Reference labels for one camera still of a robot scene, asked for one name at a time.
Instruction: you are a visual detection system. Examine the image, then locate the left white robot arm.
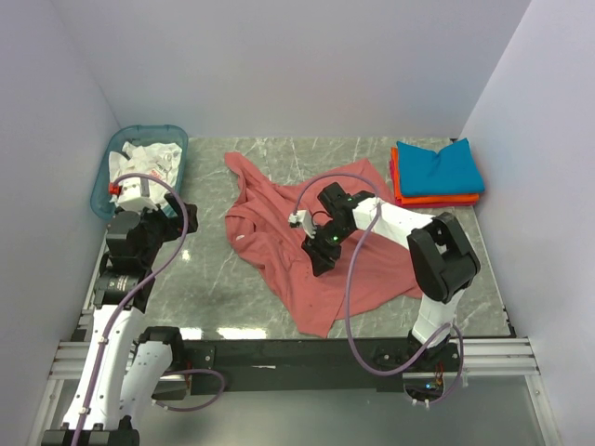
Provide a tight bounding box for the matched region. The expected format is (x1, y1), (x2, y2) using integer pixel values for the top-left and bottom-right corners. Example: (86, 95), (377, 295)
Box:
(41, 192), (198, 445)

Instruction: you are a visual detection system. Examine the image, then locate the teal plastic bin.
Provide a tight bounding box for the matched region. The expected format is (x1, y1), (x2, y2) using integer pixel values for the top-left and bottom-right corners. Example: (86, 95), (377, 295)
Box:
(90, 125), (189, 220)

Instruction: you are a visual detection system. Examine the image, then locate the folded orange t-shirt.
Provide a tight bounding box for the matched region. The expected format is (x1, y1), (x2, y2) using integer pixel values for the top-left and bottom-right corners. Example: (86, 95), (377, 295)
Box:
(390, 147), (480, 208)

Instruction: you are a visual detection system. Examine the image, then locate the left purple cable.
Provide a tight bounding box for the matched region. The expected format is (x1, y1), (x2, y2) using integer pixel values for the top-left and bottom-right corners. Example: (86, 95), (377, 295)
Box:
(72, 172), (227, 446)

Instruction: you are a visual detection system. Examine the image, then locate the dusty red t-shirt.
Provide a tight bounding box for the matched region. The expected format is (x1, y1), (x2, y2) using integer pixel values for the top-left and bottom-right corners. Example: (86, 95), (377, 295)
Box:
(224, 152), (422, 337)

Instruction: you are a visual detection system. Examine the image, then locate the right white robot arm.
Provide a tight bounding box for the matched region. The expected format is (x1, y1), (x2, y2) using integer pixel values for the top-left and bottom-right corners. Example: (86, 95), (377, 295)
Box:
(288, 182), (481, 371)

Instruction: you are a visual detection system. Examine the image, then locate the aluminium frame rail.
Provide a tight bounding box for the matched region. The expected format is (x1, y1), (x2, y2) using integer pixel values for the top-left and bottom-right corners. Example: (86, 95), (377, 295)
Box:
(399, 338), (543, 377)

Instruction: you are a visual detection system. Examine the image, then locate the crumpled white t-shirt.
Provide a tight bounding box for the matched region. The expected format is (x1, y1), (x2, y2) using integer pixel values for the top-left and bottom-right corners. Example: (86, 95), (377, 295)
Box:
(109, 142), (182, 208)

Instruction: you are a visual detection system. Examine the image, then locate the folded magenta t-shirt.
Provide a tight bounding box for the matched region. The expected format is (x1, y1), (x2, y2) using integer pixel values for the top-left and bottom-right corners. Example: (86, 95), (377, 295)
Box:
(389, 160), (398, 201)

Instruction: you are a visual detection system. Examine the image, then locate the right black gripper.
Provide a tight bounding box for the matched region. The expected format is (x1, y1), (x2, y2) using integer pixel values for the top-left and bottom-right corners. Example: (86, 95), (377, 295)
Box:
(301, 221), (354, 279)

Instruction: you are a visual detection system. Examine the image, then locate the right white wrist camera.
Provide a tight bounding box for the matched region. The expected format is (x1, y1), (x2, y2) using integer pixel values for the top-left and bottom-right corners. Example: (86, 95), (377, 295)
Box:
(288, 210), (317, 238)

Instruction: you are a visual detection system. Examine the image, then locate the black base beam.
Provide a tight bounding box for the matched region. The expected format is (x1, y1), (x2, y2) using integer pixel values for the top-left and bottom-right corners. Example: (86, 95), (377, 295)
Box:
(148, 336), (466, 400)

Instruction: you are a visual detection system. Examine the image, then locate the folded blue t-shirt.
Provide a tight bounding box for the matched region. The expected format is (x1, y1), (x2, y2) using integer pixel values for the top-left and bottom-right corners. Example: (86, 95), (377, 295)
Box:
(396, 138), (485, 197)

